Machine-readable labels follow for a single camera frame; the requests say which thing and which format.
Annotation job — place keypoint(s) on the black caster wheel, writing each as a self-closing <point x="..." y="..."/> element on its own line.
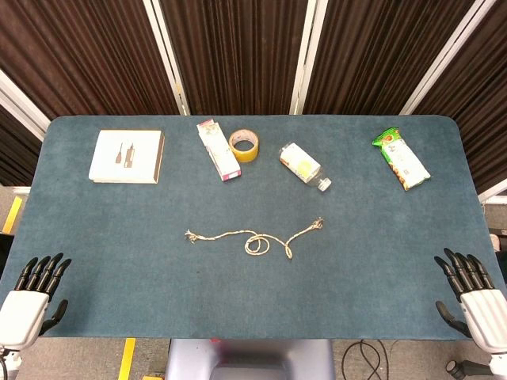
<point x="456" y="367"/>

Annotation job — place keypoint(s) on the yellow packing tape roll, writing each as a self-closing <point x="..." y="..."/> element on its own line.
<point x="250" y="155"/>

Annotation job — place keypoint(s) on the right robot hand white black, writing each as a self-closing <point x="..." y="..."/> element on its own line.
<point x="485" y="316"/>

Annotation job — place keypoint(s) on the white partition frame post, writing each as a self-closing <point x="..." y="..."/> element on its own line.
<point x="443" y="59"/>
<point x="307" y="59"/>
<point x="495" y="193"/>
<point x="170" y="67"/>
<point x="20" y="103"/>

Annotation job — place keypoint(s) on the white flat cardboard box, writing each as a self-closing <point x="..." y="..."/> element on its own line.
<point x="119" y="158"/>

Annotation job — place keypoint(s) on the blue felt table mat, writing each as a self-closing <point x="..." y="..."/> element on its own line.
<point x="253" y="293"/>

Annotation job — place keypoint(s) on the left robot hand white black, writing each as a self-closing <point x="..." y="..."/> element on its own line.
<point x="24" y="312"/>

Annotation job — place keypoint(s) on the clear plastic drink bottle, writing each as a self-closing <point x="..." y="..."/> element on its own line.
<point x="301" y="164"/>

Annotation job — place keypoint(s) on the brown pleated partition panel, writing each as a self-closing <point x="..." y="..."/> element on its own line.
<point x="487" y="99"/>
<point x="237" y="47"/>
<point x="79" y="47"/>
<point x="16" y="158"/>
<point x="376" y="47"/>

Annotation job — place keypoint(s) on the yellow floor tape strip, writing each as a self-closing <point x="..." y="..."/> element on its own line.
<point x="12" y="215"/>
<point x="127" y="358"/>

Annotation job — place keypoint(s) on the long pink white carton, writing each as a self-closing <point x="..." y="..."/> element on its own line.
<point x="218" y="152"/>

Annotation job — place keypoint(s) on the green white snack packet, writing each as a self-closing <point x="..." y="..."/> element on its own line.
<point x="402" y="158"/>

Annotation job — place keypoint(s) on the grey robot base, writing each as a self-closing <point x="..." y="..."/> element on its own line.
<point x="249" y="360"/>

